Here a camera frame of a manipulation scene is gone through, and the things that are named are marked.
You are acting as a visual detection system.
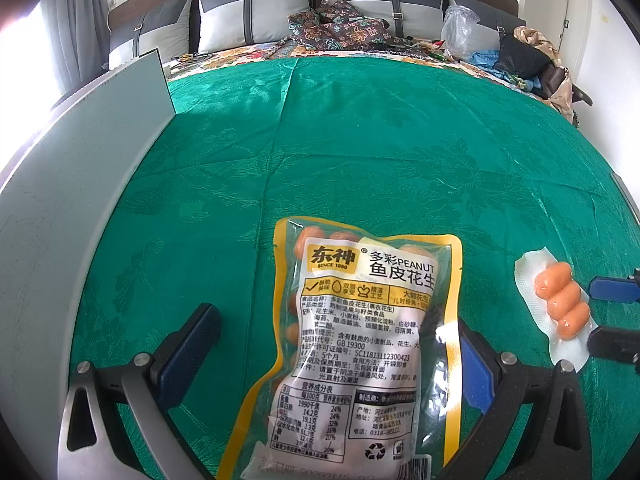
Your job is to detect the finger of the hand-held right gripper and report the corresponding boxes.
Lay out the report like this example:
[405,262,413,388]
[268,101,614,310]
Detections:
[589,269,640,305]
[586,326,640,363]

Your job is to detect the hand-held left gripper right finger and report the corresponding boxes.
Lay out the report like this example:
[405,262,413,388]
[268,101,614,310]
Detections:
[440,317,593,480]

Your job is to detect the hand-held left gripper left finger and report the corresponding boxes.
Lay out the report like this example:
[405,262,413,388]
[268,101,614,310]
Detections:
[59,302,222,480]

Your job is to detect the small sausage balls packet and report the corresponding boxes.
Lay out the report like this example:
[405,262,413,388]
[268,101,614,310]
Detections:
[514,246,599,374]

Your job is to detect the yellow-edged peanut packet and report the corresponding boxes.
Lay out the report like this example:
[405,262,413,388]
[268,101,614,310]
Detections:
[216,216,464,480]

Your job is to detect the white cardboard box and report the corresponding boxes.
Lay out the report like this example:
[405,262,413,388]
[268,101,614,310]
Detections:
[0,49,177,461]

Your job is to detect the grey phone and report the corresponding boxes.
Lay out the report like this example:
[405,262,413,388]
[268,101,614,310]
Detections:
[611,170,640,213]

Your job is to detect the brown chair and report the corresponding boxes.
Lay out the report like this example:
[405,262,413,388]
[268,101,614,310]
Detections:
[542,67,595,128]

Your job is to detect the beige patterned cloth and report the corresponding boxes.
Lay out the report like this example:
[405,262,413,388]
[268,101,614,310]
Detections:
[514,26,576,123]

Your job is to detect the green bedspread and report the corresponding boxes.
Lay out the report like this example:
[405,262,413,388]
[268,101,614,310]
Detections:
[65,55,640,480]

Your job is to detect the black bag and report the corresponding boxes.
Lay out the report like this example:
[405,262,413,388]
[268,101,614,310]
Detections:
[495,33,553,81]

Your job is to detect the white door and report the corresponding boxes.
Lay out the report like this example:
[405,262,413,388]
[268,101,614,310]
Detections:
[537,0,598,68]

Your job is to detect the grey two-tone pillow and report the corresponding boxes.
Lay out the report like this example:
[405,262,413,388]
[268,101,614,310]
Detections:
[109,0,195,69]
[197,0,314,56]
[327,0,446,39]
[446,0,527,56]

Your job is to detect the clear plastic bag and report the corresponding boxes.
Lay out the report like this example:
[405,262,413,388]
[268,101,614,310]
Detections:
[441,5,482,62]

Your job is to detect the small red green wrappers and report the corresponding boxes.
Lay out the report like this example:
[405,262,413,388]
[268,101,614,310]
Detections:
[422,37,448,61]

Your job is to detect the floral bed sheet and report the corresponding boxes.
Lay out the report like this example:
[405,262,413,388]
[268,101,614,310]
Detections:
[165,35,551,98]

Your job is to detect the grey curtain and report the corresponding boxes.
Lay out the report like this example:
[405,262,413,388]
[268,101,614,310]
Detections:
[37,0,112,100]

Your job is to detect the bright window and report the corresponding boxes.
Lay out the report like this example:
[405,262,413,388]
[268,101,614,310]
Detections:
[0,0,66,116]

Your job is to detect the dark floral blanket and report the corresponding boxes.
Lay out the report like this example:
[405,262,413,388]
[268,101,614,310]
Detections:
[287,0,403,53]

